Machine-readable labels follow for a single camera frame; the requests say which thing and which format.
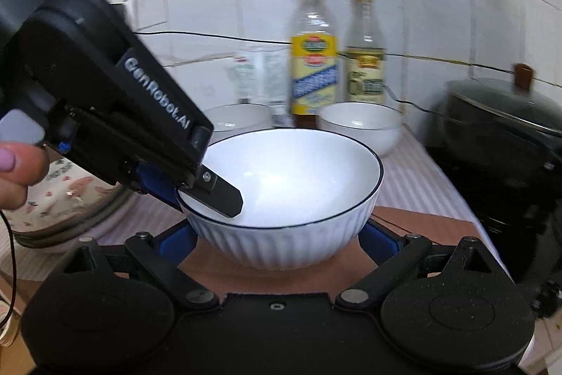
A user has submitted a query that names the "white ribbed bowl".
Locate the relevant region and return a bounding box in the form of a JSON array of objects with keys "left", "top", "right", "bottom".
[
  {"left": 201, "top": 103, "right": 274, "bottom": 135},
  {"left": 176, "top": 128, "right": 385, "bottom": 272},
  {"left": 317, "top": 101, "right": 404, "bottom": 159}
]

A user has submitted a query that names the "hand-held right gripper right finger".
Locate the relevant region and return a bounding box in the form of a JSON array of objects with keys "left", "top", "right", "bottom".
[{"left": 335, "top": 221, "right": 502, "bottom": 311}]

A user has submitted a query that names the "black stove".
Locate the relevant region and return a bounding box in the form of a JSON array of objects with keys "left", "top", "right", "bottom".
[{"left": 439, "top": 164, "right": 562, "bottom": 290}]

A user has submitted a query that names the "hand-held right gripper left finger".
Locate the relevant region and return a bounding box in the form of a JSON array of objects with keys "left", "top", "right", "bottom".
[{"left": 57, "top": 220, "right": 221, "bottom": 312}]

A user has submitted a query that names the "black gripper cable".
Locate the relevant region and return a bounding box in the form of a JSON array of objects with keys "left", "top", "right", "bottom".
[{"left": 0, "top": 208, "right": 19, "bottom": 327}]

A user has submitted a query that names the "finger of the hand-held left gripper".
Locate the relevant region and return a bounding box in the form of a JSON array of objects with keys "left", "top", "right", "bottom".
[
  {"left": 176, "top": 164, "right": 245, "bottom": 220},
  {"left": 125, "top": 160, "right": 187, "bottom": 207}
]

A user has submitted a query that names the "glass wok lid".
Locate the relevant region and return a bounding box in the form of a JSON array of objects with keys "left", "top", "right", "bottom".
[{"left": 443, "top": 63, "right": 562, "bottom": 138}]

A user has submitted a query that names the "vinegar bottle yellow cap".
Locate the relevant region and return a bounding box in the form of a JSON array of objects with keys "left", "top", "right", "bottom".
[{"left": 343, "top": 0, "right": 388, "bottom": 106}]

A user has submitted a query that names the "cooking wine bottle yellow label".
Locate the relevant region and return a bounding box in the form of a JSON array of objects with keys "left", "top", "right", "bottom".
[{"left": 289, "top": 0, "right": 340, "bottom": 129}]

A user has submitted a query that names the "striped brown tablecloth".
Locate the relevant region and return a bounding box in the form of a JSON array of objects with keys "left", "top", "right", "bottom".
[{"left": 0, "top": 124, "right": 503, "bottom": 301}]

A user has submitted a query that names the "person's left hand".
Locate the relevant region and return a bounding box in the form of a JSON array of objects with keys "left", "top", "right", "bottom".
[{"left": 0, "top": 140, "right": 50, "bottom": 211}]

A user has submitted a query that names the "pink bear print plate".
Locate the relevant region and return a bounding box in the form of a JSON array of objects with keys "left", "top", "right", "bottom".
[{"left": 6, "top": 151, "right": 132, "bottom": 233}]

